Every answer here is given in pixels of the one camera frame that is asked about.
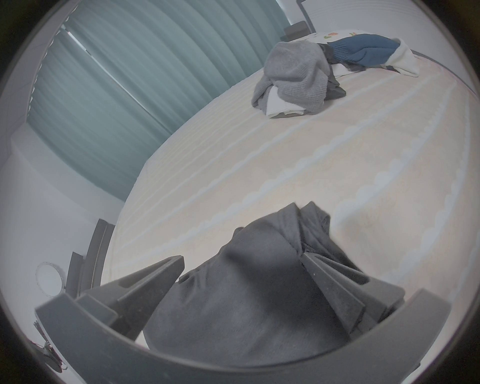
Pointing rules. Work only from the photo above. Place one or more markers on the black T-shirt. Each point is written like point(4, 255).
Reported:
point(243, 300)

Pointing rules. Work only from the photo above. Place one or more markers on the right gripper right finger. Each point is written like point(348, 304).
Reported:
point(337, 292)

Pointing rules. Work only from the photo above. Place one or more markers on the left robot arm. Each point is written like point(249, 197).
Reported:
point(47, 348)

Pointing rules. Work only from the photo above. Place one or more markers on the white printed pillow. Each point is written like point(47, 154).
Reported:
point(330, 35)

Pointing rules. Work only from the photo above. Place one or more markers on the bed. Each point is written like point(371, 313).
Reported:
point(337, 157)

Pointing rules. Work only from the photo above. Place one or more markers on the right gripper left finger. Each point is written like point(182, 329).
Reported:
point(150, 296)

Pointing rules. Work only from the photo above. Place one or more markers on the pile of clothes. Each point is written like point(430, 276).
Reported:
point(296, 75)

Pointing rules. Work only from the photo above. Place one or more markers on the grey bedside table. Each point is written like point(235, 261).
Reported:
point(296, 30)

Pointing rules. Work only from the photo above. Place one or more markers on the blue-green curtain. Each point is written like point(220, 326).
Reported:
point(180, 48)
point(93, 123)

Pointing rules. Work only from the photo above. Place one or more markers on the black chest of drawers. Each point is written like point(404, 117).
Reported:
point(98, 247)

